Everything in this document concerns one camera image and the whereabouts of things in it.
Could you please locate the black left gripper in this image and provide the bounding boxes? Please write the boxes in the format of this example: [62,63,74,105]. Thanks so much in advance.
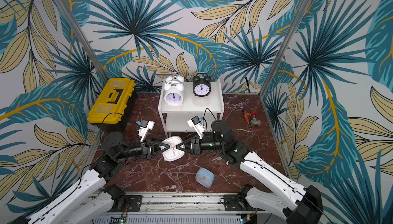
[116,136,171,160]

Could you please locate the cream square alarm clock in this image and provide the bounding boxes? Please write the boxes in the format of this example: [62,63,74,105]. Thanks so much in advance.
[162,136,185,162]

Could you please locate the light blue square alarm clock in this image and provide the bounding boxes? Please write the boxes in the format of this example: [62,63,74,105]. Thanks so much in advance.
[195,168,215,188]

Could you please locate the black twin-bell alarm clock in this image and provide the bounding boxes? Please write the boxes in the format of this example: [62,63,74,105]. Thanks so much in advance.
[192,72,211,97]

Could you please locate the white twin-bell alarm clock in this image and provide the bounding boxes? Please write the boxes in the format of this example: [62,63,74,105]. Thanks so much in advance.
[165,75,185,84]

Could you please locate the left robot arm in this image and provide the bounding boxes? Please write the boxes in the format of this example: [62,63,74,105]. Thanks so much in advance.
[14,132,170,224]

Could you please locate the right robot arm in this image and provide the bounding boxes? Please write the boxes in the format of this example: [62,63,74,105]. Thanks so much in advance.
[177,116,323,224]

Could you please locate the white two-tier shelf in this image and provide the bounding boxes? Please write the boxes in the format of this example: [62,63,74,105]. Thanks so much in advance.
[158,80,225,138]

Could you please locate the yellow black toolbox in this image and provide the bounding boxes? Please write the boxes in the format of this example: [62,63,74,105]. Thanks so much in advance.
[88,78,137,132]

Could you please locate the steel valve red handwheel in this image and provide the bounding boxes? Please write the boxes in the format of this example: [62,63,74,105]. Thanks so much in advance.
[249,111,261,126]

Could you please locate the green circuit board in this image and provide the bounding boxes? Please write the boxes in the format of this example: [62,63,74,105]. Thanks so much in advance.
[109,216,128,224]

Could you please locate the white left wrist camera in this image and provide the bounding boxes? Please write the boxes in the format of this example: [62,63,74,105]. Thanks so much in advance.
[136,120,155,143]

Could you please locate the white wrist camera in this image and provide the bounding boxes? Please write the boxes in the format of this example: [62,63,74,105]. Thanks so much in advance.
[187,116,205,140]
[136,120,155,143]

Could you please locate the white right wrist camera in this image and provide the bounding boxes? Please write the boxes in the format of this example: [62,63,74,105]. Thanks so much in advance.
[187,116,205,140]

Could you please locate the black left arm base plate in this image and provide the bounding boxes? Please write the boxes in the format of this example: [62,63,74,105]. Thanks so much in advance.
[125,195,143,213]

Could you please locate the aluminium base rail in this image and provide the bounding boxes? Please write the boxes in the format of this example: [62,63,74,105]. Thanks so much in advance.
[70,191,311,224]

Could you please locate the orange handled screwdriver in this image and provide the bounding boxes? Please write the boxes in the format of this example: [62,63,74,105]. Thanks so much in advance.
[243,110,253,134]

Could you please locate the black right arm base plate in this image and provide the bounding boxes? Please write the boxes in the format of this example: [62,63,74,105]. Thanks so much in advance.
[220,194,263,212]

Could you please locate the aluminium left corner post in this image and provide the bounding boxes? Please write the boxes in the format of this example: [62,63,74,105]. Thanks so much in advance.
[53,0,108,82]

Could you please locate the aluminium corner post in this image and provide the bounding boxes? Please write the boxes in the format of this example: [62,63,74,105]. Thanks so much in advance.
[260,0,312,98]
[53,0,108,82]

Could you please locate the aluminium right corner post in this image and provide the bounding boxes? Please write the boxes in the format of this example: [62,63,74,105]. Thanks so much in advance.
[260,0,312,98]

